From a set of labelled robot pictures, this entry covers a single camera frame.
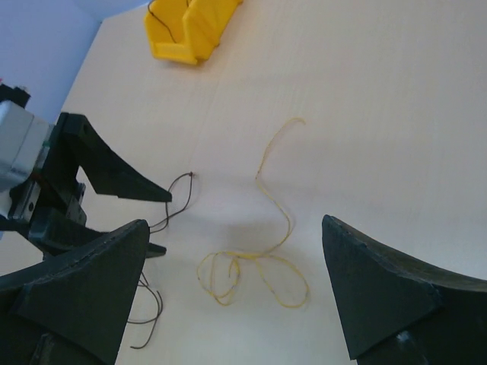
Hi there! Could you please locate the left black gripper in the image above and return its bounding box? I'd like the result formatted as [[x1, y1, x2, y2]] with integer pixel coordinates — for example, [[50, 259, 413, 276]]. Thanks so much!
[[1, 113, 172, 259]]

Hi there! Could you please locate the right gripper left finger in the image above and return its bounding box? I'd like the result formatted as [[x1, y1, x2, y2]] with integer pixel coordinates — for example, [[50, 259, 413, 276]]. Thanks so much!
[[1, 220, 149, 364]]

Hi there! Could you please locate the yellow plastic bin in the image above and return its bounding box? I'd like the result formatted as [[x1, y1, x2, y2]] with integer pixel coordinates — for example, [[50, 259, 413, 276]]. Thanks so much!
[[144, 0, 242, 65]]

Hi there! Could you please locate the dark brown wire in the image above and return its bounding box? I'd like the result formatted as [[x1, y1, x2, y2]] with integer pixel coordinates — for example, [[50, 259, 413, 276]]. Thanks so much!
[[146, 0, 191, 45], [125, 171, 197, 350]]

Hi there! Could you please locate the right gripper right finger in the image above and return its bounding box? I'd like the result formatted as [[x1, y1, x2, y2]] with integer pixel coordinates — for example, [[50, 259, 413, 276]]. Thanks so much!
[[322, 215, 486, 364]]

